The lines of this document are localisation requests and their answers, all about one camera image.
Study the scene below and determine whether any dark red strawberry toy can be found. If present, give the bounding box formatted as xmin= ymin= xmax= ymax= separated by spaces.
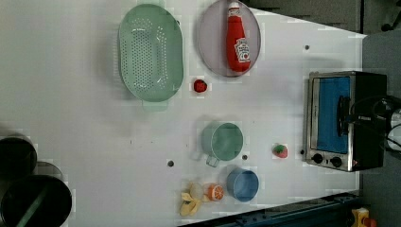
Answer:
xmin=193 ymin=79 xmax=207 ymax=94

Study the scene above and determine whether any yellow red clamp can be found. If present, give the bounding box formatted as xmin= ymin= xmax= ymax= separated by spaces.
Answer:
xmin=352 ymin=207 xmax=377 ymax=227

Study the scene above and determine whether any black toaster oven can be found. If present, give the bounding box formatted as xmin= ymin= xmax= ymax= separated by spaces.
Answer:
xmin=305 ymin=71 xmax=387 ymax=172

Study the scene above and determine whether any green oval colander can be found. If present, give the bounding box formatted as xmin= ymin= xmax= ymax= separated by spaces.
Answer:
xmin=118 ymin=4 xmax=183 ymax=112

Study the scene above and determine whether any blue cup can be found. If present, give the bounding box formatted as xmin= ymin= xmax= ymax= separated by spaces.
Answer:
xmin=226 ymin=167 xmax=259 ymax=202

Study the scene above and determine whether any red ketchup bottle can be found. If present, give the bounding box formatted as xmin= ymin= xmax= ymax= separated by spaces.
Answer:
xmin=226 ymin=1 xmax=251 ymax=72

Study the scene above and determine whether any blue glass oven door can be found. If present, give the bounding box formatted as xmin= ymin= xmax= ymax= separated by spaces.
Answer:
xmin=311 ymin=77 xmax=350 ymax=154

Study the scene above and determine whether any green mug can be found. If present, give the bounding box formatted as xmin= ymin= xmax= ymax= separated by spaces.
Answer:
xmin=200 ymin=121 xmax=244 ymax=167

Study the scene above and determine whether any peeled banana toy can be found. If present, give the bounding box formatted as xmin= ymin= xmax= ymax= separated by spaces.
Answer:
xmin=180 ymin=183 xmax=210 ymax=217

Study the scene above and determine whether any blue metal frame rail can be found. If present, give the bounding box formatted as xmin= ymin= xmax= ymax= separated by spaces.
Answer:
xmin=181 ymin=193 xmax=361 ymax=227

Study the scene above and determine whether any grey round plate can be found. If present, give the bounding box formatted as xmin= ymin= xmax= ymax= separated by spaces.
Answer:
xmin=197 ymin=0 xmax=261 ymax=77

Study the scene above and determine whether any orange slice toy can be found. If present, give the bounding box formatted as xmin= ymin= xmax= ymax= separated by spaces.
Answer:
xmin=207 ymin=183 xmax=225 ymax=201

